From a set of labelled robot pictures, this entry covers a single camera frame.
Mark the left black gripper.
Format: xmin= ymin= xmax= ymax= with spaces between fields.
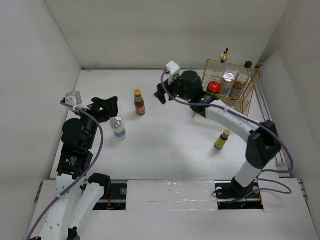
xmin=74 ymin=95 xmax=118 ymax=149

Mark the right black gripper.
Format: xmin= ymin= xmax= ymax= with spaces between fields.
xmin=154 ymin=72 xmax=193 ymax=104

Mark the blue-label salt shaker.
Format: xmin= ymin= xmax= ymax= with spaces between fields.
xmin=109 ymin=116 xmax=127 ymax=141

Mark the yellow-cap brown sauce bottle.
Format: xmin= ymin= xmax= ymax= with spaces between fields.
xmin=134 ymin=88 xmax=146 ymax=116

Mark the red-lid sauce jar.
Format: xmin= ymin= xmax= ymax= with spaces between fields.
xmin=207 ymin=81 xmax=222 ymax=94

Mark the silver-lid white shaker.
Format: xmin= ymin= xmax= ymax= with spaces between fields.
xmin=220 ymin=72 xmax=235 ymax=95

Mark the glass oil dispenser bottle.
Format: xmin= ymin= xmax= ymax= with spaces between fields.
xmin=218 ymin=47 xmax=233 ymax=81

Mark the black-cap vinegar bottle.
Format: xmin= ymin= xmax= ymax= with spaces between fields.
xmin=229 ymin=61 xmax=253 ymax=99

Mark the small yellow-label bottle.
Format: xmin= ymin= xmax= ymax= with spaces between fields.
xmin=214 ymin=130 xmax=231 ymax=149

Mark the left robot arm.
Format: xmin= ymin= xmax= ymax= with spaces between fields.
xmin=26 ymin=91 xmax=118 ymax=240

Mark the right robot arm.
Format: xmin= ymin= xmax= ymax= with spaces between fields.
xmin=154 ymin=69 xmax=282 ymax=198

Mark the white foam block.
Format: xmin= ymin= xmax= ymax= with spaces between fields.
xmin=126 ymin=179 xmax=218 ymax=212

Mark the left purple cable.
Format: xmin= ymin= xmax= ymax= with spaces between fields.
xmin=24 ymin=100 xmax=105 ymax=240

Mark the purple cable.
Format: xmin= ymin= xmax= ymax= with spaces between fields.
xmin=24 ymin=100 xmax=105 ymax=240
xmin=160 ymin=69 xmax=293 ymax=203

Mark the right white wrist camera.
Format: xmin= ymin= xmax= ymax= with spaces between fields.
xmin=164 ymin=60 xmax=181 ymax=77

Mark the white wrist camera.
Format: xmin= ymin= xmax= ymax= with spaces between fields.
xmin=64 ymin=91 xmax=83 ymax=106
xmin=164 ymin=60 xmax=181 ymax=77

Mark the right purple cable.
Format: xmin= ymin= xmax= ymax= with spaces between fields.
xmin=160 ymin=69 xmax=293 ymax=203

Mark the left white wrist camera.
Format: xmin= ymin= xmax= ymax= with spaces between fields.
xmin=64 ymin=91 xmax=83 ymax=106

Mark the yellow wire basket rack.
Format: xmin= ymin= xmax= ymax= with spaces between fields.
xmin=201 ymin=59 xmax=259 ymax=116

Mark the black metal rail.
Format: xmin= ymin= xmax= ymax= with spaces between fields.
xmin=94 ymin=180 xmax=264 ymax=211

